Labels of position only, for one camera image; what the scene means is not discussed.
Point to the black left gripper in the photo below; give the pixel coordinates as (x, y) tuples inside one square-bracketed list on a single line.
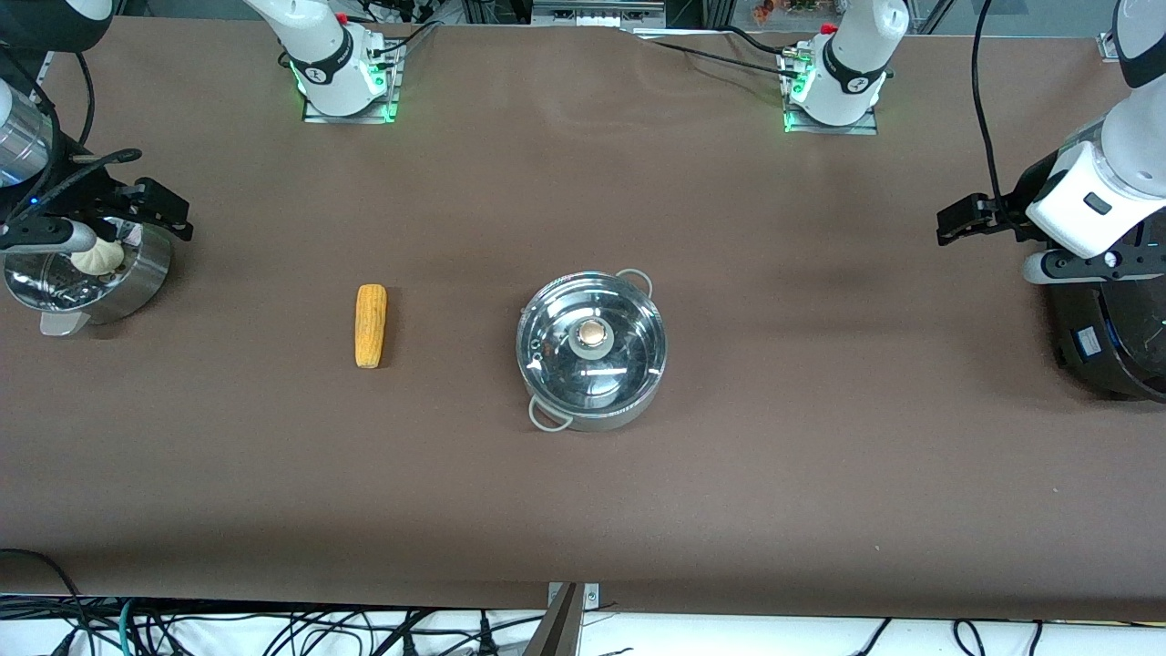
[(1017, 210)]

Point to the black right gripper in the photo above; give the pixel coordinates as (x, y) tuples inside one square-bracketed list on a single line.
[(85, 193)]

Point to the glass pot lid with knob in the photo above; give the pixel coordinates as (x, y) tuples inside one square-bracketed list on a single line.
[(592, 342)]

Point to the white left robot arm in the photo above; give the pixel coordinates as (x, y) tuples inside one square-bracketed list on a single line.
[(1134, 137)]

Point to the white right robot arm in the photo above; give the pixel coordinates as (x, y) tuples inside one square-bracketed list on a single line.
[(323, 55)]

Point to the yellow corn cob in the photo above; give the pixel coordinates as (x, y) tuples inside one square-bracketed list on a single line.
[(370, 325)]

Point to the stainless steel pot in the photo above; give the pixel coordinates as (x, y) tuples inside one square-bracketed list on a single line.
[(592, 401)]

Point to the white steamed bun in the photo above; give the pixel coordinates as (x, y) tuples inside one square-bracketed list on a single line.
[(98, 258)]

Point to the black round appliance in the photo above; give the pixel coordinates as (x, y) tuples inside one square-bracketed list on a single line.
[(1111, 337)]

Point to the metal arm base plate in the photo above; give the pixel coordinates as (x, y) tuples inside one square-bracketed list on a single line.
[(387, 91), (824, 129)]

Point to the small metal corner bracket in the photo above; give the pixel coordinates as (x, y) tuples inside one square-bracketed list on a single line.
[(1109, 46)]

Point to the aluminium frame profile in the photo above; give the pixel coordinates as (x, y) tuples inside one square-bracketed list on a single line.
[(597, 11)]

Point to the metal table edge bracket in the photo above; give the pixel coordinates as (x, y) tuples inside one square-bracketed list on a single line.
[(572, 620)]

